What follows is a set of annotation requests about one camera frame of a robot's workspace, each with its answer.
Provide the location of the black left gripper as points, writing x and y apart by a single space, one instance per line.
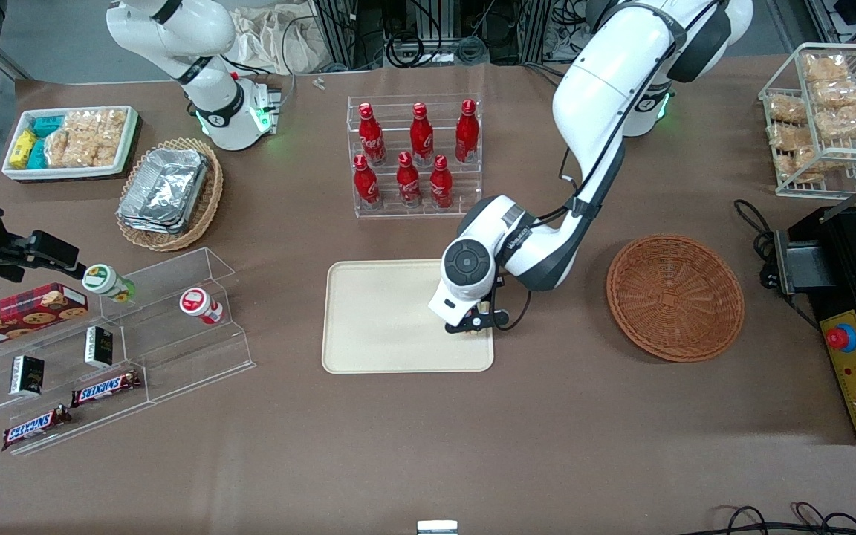
490 298

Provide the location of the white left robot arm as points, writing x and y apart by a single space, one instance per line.
591 96

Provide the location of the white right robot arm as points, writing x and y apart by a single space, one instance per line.
212 74

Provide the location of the beige plastic tray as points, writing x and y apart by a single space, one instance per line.
383 319

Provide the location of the light wicker basket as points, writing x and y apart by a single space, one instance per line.
201 212

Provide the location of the brown wicker basket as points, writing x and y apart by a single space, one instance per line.
673 297

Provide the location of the green lid cup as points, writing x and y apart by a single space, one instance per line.
103 280

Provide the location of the red tartan cookie box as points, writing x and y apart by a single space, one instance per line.
19 316

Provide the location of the white rectangular snack bin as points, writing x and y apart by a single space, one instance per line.
19 174

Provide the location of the teal snack box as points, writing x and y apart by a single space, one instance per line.
38 154
47 125

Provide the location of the clear rice cracker pack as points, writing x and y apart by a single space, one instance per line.
110 137
67 148

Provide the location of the small black box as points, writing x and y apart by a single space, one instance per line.
27 375
99 347

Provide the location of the yellow snack box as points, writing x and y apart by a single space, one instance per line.
23 148

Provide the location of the clear acrylic bottle rack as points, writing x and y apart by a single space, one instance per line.
465 200

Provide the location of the red cola bottle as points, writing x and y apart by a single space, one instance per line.
371 137
441 186
421 137
366 186
409 182
467 134

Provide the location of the Snickers chocolate bar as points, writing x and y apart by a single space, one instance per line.
105 388
34 427

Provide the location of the red lid cup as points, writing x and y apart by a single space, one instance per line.
196 303

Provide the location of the clear acrylic step display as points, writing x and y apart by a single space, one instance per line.
190 349

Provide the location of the beige cloth bag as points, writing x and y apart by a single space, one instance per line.
264 41

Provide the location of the clear fried snack pack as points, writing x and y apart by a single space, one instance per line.
848 121
799 165
838 93
786 137
825 68
788 110

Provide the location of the red emergency stop button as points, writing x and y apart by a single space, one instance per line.
840 338

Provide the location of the black aluminium frame rack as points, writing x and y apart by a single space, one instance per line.
368 30

